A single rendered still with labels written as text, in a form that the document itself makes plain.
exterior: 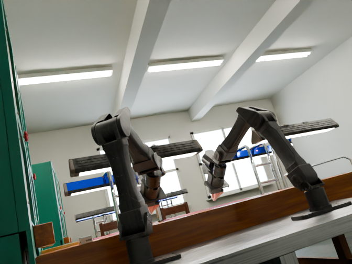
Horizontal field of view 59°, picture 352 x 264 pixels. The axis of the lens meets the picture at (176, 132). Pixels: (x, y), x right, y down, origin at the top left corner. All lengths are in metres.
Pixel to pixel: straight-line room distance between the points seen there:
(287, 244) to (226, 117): 6.86
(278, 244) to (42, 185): 3.56
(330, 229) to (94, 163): 0.92
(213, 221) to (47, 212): 3.10
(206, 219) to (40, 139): 5.80
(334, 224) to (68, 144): 6.08
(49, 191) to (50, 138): 2.76
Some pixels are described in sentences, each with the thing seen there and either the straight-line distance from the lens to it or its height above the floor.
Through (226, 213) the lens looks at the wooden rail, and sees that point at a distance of 1.19.
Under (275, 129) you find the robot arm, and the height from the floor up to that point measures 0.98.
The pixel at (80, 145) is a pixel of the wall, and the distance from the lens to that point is 6.65.
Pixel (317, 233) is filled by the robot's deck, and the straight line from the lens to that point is 0.87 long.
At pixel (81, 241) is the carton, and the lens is 1.06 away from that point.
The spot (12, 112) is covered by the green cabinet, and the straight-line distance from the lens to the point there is 1.07.
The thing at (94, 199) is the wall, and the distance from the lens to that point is 6.44.
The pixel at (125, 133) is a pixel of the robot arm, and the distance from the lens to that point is 0.88.
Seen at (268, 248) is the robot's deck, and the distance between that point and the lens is 0.79.
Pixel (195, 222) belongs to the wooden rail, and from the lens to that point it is 1.13.
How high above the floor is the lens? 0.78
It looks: 15 degrees up
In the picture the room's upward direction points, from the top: 15 degrees counter-clockwise
